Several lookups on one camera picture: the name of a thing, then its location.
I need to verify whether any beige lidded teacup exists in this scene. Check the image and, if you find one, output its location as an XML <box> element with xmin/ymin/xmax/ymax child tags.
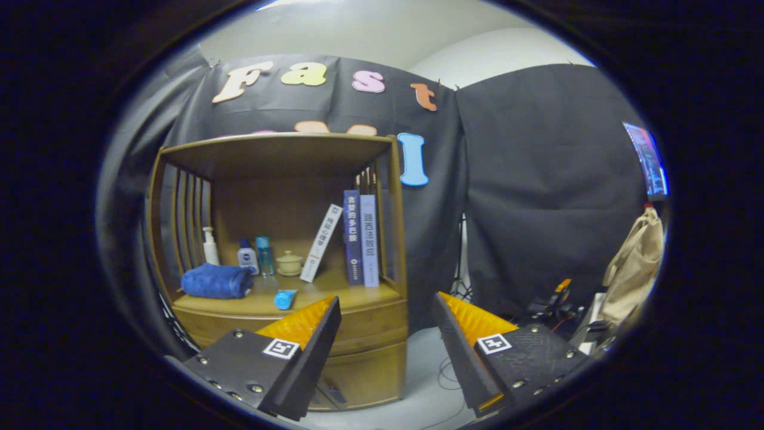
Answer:
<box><xmin>276</xmin><ymin>250</ymin><xmax>304</xmax><ymax>278</ymax></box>

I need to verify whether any wooden drawer with black knob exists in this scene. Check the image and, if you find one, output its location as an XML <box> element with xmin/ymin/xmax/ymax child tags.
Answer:
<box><xmin>173</xmin><ymin>299</ymin><xmax>409</xmax><ymax>358</ymax></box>

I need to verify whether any dark blue book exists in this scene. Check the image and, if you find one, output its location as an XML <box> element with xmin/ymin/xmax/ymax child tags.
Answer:
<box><xmin>343</xmin><ymin>189</ymin><xmax>365</xmax><ymax>286</ymax></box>

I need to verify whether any black tripod stand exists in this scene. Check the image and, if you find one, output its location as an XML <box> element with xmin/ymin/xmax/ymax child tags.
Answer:
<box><xmin>451</xmin><ymin>215</ymin><xmax>475</xmax><ymax>299</ymax></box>

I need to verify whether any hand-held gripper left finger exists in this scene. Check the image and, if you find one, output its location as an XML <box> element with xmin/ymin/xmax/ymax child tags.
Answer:
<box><xmin>164</xmin><ymin>296</ymin><xmax>342</xmax><ymax>422</ymax></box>

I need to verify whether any black floor cable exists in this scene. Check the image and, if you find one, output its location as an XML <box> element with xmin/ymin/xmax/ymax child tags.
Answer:
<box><xmin>438</xmin><ymin>355</ymin><xmax>472</xmax><ymax>392</ymax></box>

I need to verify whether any pale purple book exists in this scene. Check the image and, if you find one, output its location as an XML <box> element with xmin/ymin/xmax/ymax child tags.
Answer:
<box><xmin>359</xmin><ymin>194</ymin><xmax>381</xmax><ymax>288</ymax></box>

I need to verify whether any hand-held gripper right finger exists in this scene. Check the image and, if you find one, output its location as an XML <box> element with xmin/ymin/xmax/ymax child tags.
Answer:
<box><xmin>432</xmin><ymin>291</ymin><xmax>592</xmax><ymax>419</ymax></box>

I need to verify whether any orange and black tool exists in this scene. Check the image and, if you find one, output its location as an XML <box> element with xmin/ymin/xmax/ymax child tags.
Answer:
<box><xmin>525</xmin><ymin>278</ymin><xmax>589</xmax><ymax>326</ymax></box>

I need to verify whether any wooden countertop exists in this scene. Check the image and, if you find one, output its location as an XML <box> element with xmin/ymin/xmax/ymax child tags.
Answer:
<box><xmin>172</xmin><ymin>269</ymin><xmax>402</xmax><ymax>316</ymax></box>

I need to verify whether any computer monitor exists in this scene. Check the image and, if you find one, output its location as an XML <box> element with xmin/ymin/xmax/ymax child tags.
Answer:
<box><xmin>622</xmin><ymin>122</ymin><xmax>668</xmax><ymax>199</ymax></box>

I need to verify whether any blue folded towel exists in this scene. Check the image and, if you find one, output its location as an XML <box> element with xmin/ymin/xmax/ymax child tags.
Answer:
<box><xmin>181</xmin><ymin>263</ymin><xmax>254</xmax><ymax>300</ymax></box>

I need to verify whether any wooden cabinet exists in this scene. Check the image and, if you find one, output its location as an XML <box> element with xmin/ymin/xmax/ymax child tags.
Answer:
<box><xmin>146</xmin><ymin>133</ymin><xmax>409</xmax><ymax>411</ymax></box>

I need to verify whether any beige cloth bag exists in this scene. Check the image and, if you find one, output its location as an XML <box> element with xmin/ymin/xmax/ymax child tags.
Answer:
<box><xmin>599</xmin><ymin>206</ymin><xmax>664</xmax><ymax>326</ymax></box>

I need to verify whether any wooden cabinet door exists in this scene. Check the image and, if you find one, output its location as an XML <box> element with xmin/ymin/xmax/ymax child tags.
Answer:
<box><xmin>325</xmin><ymin>342</ymin><xmax>408</xmax><ymax>411</ymax></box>

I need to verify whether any clear blue bottle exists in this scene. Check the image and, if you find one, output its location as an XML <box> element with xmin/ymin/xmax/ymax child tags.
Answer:
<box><xmin>256</xmin><ymin>236</ymin><xmax>275</xmax><ymax>277</ymax></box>

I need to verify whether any white book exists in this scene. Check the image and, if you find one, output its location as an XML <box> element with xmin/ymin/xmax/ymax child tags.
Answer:
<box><xmin>299</xmin><ymin>204</ymin><xmax>344</xmax><ymax>284</ymax></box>

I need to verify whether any black backdrop cloth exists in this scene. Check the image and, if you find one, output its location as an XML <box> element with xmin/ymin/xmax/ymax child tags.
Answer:
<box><xmin>98</xmin><ymin>55</ymin><xmax>657</xmax><ymax>359</ymax></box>

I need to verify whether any white pump bottle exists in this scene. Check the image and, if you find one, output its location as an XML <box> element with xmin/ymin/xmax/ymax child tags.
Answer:
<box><xmin>202</xmin><ymin>226</ymin><xmax>220</xmax><ymax>266</ymax></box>

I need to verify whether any white lotion bottle blue cap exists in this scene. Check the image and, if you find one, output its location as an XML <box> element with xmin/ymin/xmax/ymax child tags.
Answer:
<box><xmin>237</xmin><ymin>238</ymin><xmax>260</xmax><ymax>276</ymax></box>

